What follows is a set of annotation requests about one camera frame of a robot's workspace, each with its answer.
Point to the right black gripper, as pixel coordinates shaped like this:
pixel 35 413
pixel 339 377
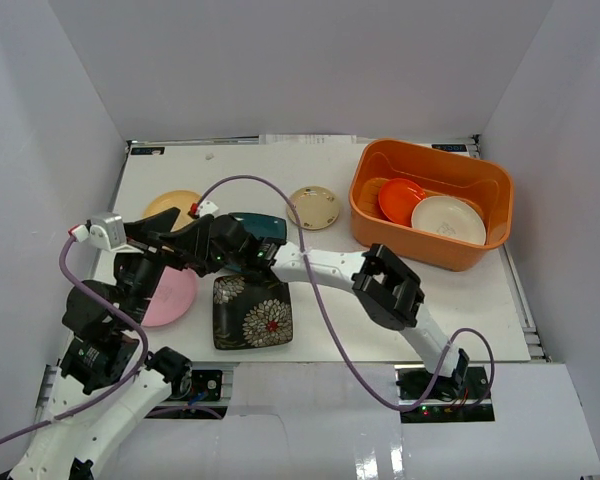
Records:
pixel 222 265

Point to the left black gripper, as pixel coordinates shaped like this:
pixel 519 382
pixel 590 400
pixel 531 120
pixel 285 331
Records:
pixel 143 242

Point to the teal square plate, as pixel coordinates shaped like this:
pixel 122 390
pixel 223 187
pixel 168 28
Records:
pixel 263 226

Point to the small orange plate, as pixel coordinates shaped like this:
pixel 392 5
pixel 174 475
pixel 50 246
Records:
pixel 397 199

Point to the cream round plate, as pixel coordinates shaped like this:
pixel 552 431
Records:
pixel 449 217

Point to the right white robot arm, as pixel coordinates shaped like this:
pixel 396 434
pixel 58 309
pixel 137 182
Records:
pixel 387 289

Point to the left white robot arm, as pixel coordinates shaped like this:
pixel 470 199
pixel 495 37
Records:
pixel 108 380

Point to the orange plastic bin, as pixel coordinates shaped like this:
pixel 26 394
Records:
pixel 485 186

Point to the yellow round plate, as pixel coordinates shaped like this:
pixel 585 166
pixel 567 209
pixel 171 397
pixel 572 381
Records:
pixel 181 199

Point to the pink round plate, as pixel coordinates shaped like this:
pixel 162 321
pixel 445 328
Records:
pixel 174 295

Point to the black floral square plate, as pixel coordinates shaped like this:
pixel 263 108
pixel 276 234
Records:
pixel 251 314

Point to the small beige patterned plate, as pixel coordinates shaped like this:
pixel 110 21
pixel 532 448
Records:
pixel 317 207

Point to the right black table label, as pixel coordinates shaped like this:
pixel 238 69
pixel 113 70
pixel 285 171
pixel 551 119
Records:
pixel 450 147

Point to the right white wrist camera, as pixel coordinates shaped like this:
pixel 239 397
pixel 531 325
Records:
pixel 202 208

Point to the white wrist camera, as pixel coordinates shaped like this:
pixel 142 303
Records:
pixel 103 231
pixel 202 208

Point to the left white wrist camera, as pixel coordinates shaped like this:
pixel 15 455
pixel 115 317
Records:
pixel 103 231

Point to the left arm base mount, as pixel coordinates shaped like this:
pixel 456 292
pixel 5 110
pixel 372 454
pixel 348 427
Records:
pixel 201 400

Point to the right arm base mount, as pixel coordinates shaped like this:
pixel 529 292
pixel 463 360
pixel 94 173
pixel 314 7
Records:
pixel 471 404

